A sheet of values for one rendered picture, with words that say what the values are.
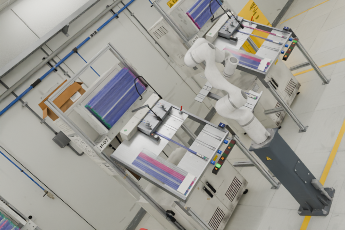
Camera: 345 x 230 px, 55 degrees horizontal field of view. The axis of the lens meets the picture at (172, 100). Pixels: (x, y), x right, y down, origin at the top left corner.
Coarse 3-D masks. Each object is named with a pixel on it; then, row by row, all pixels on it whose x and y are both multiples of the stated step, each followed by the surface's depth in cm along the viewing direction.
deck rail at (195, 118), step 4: (176, 108) 295; (180, 108) 295; (184, 112) 292; (188, 112) 291; (188, 116) 293; (192, 116) 289; (196, 116) 288; (196, 120) 290; (200, 120) 286; (204, 120) 285; (204, 124) 287; (208, 124) 284; (212, 124) 282; (228, 132) 278
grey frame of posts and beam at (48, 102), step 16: (112, 48) 292; (144, 96) 297; (128, 112) 285; (112, 128) 275; (96, 144) 268; (240, 144) 283; (112, 160) 272; (256, 160) 289; (128, 176) 277; (144, 192) 282; (160, 208) 287; (176, 224) 293
